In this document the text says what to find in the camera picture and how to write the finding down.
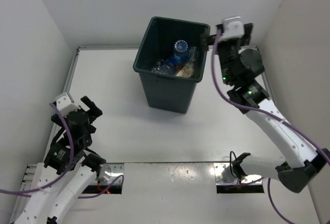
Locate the clear crushed bottle in bin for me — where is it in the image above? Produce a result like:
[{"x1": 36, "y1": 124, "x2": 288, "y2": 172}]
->
[{"x1": 152, "y1": 63, "x2": 164, "y2": 74}]

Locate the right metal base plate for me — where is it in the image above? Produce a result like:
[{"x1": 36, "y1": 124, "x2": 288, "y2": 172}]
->
[{"x1": 213, "y1": 162, "x2": 262, "y2": 186}]

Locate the blue label bottle white cap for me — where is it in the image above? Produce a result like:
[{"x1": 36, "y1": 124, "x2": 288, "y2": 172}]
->
[{"x1": 160, "y1": 58, "x2": 180, "y2": 75}]

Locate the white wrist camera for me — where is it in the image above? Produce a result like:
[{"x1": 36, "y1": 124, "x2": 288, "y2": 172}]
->
[
  {"x1": 50, "y1": 92, "x2": 81, "y2": 118},
  {"x1": 217, "y1": 17, "x2": 245, "y2": 42}
]

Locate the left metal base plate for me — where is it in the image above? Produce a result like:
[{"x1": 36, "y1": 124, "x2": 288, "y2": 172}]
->
[{"x1": 89, "y1": 163, "x2": 124, "y2": 186}]

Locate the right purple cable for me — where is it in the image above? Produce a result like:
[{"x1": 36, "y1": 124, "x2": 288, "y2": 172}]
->
[{"x1": 211, "y1": 29, "x2": 330, "y2": 224}]

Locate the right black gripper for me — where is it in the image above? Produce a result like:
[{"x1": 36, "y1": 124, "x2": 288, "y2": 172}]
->
[{"x1": 200, "y1": 24, "x2": 252, "y2": 85}]

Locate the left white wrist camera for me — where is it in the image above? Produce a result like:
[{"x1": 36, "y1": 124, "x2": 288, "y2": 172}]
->
[{"x1": 50, "y1": 92, "x2": 81, "y2": 118}]

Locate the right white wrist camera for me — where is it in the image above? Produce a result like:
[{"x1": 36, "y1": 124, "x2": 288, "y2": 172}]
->
[{"x1": 217, "y1": 17, "x2": 245, "y2": 42}]

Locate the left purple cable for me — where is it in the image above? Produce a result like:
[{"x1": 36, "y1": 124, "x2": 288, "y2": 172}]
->
[{"x1": 0, "y1": 102, "x2": 124, "y2": 199}]

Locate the purple cable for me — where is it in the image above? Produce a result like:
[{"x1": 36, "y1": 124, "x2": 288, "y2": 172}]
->
[
  {"x1": 0, "y1": 102, "x2": 124, "y2": 199},
  {"x1": 211, "y1": 29, "x2": 330, "y2": 224}
]

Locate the metal base plate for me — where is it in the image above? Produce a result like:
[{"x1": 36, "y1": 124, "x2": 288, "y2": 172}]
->
[
  {"x1": 213, "y1": 162, "x2": 262, "y2": 186},
  {"x1": 89, "y1": 163, "x2": 124, "y2": 186}
]

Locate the clear bottle white cap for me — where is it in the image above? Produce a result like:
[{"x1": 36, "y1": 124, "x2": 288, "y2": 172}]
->
[{"x1": 189, "y1": 46, "x2": 199, "y2": 63}]

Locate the dark green plastic bin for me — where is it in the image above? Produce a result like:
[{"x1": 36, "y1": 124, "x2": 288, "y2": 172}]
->
[{"x1": 133, "y1": 17, "x2": 210, "y2": 114}]

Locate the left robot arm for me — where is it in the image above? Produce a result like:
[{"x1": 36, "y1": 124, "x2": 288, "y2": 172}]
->
[{"x1": 15, "y1": 92, "x2": 106, "y2": 223}]

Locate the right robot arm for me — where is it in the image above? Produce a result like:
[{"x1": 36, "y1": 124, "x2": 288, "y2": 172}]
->
[{"x1": 201, "y1": 17, "x2": 329, "y2": 193}]

